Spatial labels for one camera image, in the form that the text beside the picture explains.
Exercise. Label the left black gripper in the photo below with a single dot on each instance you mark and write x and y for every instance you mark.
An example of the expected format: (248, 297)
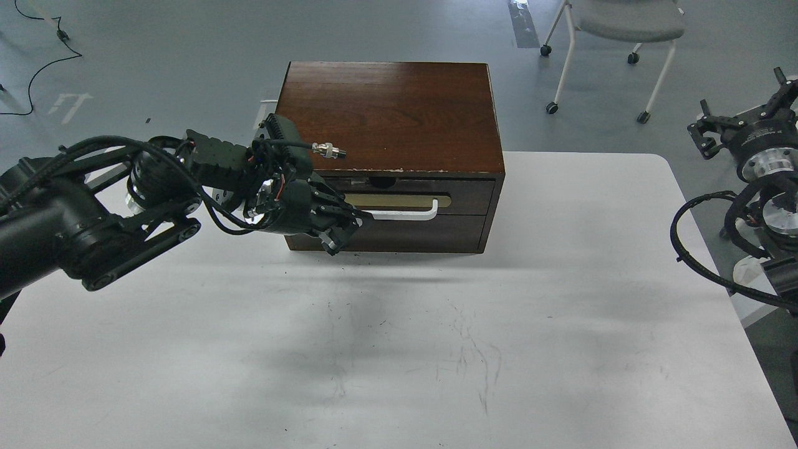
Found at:
(271, 186)

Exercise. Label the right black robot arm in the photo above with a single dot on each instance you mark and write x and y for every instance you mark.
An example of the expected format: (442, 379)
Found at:
(761, 219)

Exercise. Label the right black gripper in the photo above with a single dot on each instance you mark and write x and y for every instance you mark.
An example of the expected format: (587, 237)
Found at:
(760, 148)

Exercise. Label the wooden drawer with white handle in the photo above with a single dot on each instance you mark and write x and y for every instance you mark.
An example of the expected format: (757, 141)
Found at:
(454, 196)

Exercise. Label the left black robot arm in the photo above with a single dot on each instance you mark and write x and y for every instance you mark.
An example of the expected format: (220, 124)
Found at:
(109, 204)

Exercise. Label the white shoe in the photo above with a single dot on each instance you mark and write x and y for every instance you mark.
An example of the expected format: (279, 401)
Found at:
(747, 270)

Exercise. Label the grey office chair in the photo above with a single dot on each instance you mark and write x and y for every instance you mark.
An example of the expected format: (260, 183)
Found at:
(640, 22)

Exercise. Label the dark wooden drawer cabinet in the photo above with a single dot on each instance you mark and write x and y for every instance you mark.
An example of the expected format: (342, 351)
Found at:
(406, 120)

